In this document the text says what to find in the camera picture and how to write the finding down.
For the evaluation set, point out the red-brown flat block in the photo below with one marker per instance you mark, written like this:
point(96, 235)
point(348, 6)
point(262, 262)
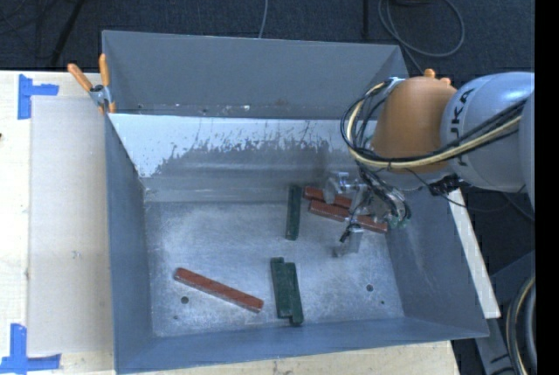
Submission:
point(327, 211)
point(315, 193)
point(218, 289)

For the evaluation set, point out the black cylinder on white bracket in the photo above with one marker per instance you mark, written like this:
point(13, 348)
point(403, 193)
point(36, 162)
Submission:
point(443, 186)

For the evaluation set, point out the grey metal bin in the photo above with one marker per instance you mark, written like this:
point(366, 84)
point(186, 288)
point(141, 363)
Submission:
point(244, 242)

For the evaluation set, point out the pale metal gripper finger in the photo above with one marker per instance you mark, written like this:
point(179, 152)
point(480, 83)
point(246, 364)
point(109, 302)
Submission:
point(336, 187)
point(351, 243)

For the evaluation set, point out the dark green flat block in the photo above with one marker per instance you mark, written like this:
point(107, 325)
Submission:
point(296, 299)
point(293, 213)
point(278, 288)

